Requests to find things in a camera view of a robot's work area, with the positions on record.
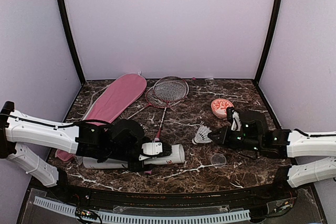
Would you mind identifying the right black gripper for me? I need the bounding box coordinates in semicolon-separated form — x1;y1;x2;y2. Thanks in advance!
208;124;263;152

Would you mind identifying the white shuttlecock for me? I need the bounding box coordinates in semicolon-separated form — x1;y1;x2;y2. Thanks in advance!
192;125;212;144

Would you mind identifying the white shuttlecock tube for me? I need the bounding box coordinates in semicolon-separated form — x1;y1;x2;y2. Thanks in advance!
83;144;185;169

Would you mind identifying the clear plastic tube lid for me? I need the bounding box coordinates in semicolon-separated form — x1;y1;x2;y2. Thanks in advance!
211;153;227;168

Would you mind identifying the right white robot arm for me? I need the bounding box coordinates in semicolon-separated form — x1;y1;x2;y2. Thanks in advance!
207;107;335;200

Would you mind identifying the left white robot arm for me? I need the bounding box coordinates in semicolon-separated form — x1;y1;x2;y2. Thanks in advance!
1;101;173;201

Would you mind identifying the red patterned bowl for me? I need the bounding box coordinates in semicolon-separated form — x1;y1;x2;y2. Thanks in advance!
211;98;234;119

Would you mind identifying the red racket underneath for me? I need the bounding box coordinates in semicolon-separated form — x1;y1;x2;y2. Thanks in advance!
127;87;180;119

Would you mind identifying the pink racket cover bag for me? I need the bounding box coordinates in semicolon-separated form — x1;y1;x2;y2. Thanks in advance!
55;73;148;162

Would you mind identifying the small circuit board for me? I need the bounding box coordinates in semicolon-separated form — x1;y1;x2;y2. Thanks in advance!
75;207;98;221

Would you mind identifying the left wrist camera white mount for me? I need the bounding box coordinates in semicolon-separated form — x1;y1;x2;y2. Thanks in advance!
139;142;163;161

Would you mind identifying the red racket with visible handle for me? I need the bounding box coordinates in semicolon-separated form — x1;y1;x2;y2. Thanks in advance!
153;76;189;140

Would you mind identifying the black front table rail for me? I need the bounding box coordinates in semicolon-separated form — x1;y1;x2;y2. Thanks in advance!
31;175;297;210

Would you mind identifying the right black frame post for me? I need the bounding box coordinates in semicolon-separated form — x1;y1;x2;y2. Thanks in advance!
254;0;281;86

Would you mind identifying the black frame post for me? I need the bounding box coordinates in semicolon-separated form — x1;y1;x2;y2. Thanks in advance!
57;0;86;85
254;0;281;86

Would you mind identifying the left black frame post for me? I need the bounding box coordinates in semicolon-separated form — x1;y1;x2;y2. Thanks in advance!
57;0;86;85

